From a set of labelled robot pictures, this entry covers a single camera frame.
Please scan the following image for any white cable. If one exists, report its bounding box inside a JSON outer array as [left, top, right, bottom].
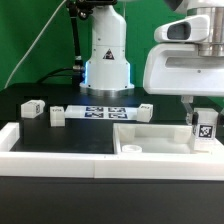
[[3, 0, 68, 90]]

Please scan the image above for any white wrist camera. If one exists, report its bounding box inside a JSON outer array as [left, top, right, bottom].
[[154, 15, 210, 43]]

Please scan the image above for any white tag plate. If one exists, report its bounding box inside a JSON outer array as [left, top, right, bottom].
[[65, 105, 137, 120]]

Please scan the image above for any black cable bundle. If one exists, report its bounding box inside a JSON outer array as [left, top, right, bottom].
[[35, 0, 93, 85]]

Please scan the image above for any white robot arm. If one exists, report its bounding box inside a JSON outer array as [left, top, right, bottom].
[[80, 0, 224, 125]]

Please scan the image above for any white U-shaped fence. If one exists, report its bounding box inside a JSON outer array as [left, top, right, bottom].
[[0, 123, 224, 181]]

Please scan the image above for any white square tabletop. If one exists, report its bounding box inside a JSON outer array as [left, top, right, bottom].
[[113, 123, 224, 155]]

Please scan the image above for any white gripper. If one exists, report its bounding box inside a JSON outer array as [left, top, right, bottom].
[[143, 43, 224, 127]]

